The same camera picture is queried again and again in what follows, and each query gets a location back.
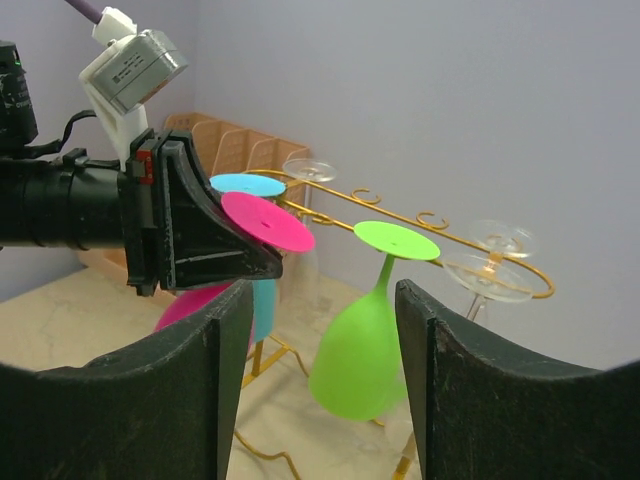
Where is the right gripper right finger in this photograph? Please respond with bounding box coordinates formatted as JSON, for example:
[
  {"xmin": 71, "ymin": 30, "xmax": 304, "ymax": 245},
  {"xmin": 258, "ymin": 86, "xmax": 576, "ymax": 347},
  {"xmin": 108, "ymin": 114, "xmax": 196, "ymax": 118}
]
[{"xmin": 395, "ymin": 280, "xmax": 639, "ymax": 479}]

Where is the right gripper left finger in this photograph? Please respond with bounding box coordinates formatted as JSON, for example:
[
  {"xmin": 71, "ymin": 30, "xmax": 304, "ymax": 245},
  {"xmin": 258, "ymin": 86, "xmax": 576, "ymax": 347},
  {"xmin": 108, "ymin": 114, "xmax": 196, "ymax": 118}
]
[{"xmin": 1, "ymin": 280, "xmax": 253, "ymax": 479}]

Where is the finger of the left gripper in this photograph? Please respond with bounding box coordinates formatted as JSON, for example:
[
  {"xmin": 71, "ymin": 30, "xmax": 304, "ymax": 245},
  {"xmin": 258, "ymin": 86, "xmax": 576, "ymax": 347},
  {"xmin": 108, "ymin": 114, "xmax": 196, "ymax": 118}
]
[{"xmin": 158, "ymin": 130, "xmax": 283, "ymax": 290}]

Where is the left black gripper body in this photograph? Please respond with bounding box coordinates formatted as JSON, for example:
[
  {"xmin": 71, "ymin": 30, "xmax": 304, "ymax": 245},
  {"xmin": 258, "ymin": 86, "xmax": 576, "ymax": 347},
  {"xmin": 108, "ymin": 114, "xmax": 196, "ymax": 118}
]
[{"xmin": 1, "ymin": 130, "xmax": 193, "ymax": 296}]

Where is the pink plastic goblet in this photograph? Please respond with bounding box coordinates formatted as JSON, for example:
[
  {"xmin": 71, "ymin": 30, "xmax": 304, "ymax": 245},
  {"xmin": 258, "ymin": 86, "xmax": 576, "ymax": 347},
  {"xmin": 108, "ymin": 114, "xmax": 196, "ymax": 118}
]
[{"xmin": 154, "ymin": 192, "xmax": 315, "ymax": 344}]

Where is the blue plastic goblet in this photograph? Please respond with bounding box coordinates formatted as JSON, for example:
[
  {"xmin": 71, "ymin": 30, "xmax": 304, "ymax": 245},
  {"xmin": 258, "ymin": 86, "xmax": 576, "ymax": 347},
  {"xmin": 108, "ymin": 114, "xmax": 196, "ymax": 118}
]
[{"xmin": 210, "ymin": 173, "xmax": 286, "ymax": 344}]

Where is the green plastic goblet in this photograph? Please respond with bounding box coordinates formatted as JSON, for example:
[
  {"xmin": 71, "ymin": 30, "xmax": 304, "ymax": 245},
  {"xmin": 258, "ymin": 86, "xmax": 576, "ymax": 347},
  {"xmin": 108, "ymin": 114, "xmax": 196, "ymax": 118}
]
[{"xmin": 308, "ymin": 220, "xmax": 440, "ymax": 421}]

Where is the short clear wine glass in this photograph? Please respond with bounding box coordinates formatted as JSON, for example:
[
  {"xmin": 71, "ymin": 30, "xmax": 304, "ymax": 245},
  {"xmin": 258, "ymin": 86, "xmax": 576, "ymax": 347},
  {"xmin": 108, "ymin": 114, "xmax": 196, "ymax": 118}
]
[{"xmin": 441, "ymin": 253, "xmax": 534, "ymax": 321}]

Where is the tall clear flute glass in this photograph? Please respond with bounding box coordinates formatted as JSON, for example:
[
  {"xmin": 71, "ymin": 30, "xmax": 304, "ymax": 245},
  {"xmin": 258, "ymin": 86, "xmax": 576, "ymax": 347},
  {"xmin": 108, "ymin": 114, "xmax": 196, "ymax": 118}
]
[{"xmin": 470, "ymin": 220, "xmax": 538, "ymax": 259}]

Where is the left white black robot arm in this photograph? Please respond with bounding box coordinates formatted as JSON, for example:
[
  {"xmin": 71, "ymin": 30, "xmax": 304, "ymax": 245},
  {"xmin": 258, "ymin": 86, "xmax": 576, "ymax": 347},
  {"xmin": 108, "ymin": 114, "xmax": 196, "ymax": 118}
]
[{"xmin": 1, "ymin": 41, "xmax": 283, "ymax": 296}]

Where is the peach plastic file organizer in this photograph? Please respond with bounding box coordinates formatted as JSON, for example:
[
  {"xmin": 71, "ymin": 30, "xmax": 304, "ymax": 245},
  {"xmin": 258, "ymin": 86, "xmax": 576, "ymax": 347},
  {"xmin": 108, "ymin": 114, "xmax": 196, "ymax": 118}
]
[{"xmin": 144, "ymin": 113, "xmax": 308, "ymax": 179}]

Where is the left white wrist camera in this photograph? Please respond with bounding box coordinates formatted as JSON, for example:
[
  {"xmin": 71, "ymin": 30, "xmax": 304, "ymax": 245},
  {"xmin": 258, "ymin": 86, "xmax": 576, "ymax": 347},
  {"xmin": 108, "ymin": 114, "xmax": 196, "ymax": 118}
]
[{"xmin": 69, "ymin": 1, "xmax": 188, "ymax": 171}]

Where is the gold wire glass rack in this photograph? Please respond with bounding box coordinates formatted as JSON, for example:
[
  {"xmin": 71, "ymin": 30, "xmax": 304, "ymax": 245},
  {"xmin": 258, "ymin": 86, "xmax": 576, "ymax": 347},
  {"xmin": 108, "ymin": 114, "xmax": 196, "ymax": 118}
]
[{"xmin": 219, "ymin": 168, "xmax": 555, "ymax": 480}]

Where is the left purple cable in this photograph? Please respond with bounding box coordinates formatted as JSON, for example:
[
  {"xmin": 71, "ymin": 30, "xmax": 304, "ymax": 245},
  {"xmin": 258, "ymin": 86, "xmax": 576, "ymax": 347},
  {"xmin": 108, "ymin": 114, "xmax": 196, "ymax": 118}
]
[{"xmin": 62, "ymin": 0, "xmax": 104, "ymax": 24}]

